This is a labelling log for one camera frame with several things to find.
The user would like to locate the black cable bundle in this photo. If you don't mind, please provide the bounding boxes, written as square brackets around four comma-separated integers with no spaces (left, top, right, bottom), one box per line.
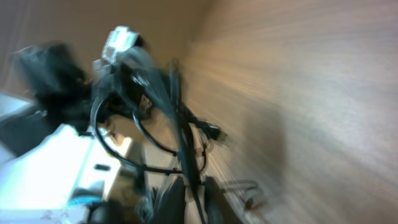
[89,58,265,224]

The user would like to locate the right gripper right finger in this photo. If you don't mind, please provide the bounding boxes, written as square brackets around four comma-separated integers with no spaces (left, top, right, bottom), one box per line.
[204,177,242,224]

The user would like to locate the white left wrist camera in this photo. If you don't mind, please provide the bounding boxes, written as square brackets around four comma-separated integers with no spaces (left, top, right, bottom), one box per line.
[92,26,143,71]

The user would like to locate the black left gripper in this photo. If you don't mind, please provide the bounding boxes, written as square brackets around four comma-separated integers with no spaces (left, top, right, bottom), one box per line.
[93,47,174,121]

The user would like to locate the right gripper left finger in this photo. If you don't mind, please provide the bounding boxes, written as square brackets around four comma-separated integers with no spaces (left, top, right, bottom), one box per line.
[152,176,186,224]

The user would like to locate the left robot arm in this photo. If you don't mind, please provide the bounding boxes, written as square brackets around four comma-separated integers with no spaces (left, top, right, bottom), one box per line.
[1,41,170,210]

